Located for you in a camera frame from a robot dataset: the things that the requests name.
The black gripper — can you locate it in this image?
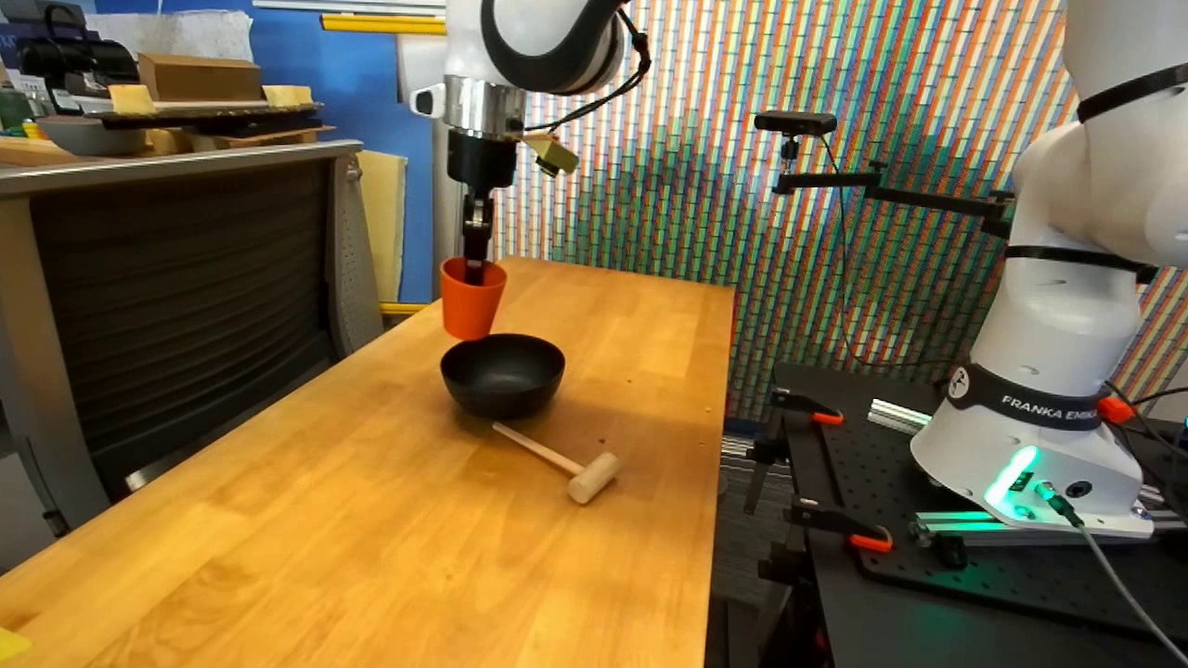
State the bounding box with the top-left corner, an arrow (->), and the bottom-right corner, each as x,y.
444,128 -> 518,285

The orange plastic cup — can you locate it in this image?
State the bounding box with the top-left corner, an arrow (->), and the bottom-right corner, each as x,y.
438,255 -> 511,344

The black bowl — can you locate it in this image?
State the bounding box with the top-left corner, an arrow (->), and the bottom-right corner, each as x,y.
438,332 -> 566,423

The pale yellow leaning board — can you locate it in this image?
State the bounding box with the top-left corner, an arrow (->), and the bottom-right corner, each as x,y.
357,150 -> 410,310

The pale foam block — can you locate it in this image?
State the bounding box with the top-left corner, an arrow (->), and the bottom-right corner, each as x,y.
103,82 -> 160,120
259,82 -> 318,115

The small wooden mallet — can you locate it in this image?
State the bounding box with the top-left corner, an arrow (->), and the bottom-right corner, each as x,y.
491,420 -> 624,509

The dark grey cabinet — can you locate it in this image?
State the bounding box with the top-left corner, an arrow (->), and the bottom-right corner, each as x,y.
0,138 -> 389,537

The iridescent striped backdrop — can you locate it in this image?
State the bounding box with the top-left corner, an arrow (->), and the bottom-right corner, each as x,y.
491,0 -> 1188,428

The brown wooden box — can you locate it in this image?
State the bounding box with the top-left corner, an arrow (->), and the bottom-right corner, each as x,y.
132,51 -> 272,104

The short silver aluminium profile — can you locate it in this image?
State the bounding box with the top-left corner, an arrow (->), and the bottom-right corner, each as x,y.
863,395 -> 936,439

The black bag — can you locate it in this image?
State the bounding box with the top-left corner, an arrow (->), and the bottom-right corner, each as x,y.
13,4 -> 142,93

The black perforated breadboard base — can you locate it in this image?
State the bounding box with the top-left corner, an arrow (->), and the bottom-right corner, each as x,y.
769,359 -> 1188,626

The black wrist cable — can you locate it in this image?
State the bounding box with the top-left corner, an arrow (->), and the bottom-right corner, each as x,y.
525,4 -> 657,138

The black exterior camera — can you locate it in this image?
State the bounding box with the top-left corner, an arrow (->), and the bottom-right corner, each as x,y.
749,109 -> 841,141

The orange-handled black clamp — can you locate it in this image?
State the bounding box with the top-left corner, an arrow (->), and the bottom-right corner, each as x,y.
769,386 -> 852,435
789,493 -> 898,561

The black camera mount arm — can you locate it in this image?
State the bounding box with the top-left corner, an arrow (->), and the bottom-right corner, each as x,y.
769,129 -> 1020,242

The silver aluminium rail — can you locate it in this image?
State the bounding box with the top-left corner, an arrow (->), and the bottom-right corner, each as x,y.
910,503 -> 1188,552

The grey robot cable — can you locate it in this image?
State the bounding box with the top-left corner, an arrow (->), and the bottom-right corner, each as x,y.
1045,483 -> 1188,668

